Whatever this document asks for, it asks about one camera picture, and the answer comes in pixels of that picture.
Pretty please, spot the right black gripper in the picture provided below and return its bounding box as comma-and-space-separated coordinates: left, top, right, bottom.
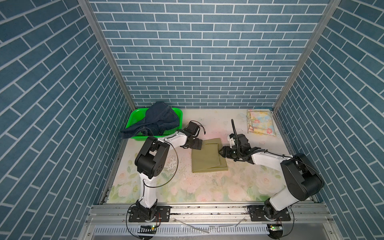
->
217, 145, 242, 160

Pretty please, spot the olive khaki skirt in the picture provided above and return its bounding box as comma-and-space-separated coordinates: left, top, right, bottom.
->
192, 138, 228, 173

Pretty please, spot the floral pastel skirt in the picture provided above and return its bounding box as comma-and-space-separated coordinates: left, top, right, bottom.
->
247, 110, 276, 137

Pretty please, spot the green plastic basket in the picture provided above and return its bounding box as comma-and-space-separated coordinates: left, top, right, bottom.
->
126, 108, 183, 141

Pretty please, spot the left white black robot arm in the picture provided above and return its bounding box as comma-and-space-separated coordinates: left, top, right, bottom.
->
132, 131, 203, 222

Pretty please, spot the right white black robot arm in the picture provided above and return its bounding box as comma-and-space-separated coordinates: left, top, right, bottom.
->
219, 146, 324, 221

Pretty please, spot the dark navy skirt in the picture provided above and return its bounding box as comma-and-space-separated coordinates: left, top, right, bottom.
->
120, 102, 180, 139

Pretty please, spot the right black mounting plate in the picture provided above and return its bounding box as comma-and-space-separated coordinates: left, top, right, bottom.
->
247, 205, 291, 222

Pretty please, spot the black mounting plate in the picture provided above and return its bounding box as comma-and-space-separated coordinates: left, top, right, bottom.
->
128, 206, 171, 223
247, 205, 291, 222

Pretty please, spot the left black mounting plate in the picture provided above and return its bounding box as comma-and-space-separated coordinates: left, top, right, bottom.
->
128, 206, 171, 223

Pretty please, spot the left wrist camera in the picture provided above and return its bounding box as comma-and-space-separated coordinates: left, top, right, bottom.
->
185, 121, 201, 137

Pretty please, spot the white slotted cable duct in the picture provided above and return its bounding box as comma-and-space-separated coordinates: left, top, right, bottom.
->
93, 224, 270, 237

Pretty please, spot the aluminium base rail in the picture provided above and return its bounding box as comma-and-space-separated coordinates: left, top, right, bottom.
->
85, 201, 333, 227

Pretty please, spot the right aluminium corner post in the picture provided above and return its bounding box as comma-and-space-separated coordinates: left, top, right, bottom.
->
272, 0, 341, 114

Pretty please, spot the aluminium corner post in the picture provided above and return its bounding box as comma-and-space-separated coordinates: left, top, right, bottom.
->
78, 0, 137, 111
272, 0, 341, 114

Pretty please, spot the left aluminium corner post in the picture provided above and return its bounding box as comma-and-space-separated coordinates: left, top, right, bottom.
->
78, 0, 137, 111

